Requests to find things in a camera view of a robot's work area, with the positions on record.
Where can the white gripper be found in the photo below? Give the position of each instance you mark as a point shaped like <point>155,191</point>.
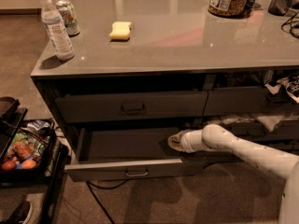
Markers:
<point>186,141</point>

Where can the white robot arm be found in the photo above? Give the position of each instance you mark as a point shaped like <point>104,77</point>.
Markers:
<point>269,160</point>

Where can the grey drawer cabinet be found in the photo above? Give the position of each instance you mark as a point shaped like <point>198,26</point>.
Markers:
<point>174,45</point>

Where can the patterned bag in drawer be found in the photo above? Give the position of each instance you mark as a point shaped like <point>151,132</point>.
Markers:
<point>290,84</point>

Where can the yellow sponge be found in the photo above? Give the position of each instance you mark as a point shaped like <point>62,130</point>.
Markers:
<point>120,30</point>

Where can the orange fruit in tray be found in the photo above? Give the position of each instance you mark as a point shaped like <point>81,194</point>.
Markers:
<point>28,164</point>

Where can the black tray of snacks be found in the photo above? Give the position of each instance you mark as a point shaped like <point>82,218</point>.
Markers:
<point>39,135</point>

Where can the orange snack can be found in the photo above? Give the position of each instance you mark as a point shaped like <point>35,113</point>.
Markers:
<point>22,150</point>

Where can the clear plastic water bottle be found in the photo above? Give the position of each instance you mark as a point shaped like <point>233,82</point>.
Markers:
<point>56,30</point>

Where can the red apple in tray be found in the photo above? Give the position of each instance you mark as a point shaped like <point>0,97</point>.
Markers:
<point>8,165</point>

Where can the green soda can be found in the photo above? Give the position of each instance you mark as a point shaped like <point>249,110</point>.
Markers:
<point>69,16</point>

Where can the dark kettle appliance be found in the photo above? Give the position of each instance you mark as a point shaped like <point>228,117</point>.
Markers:
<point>281,7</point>

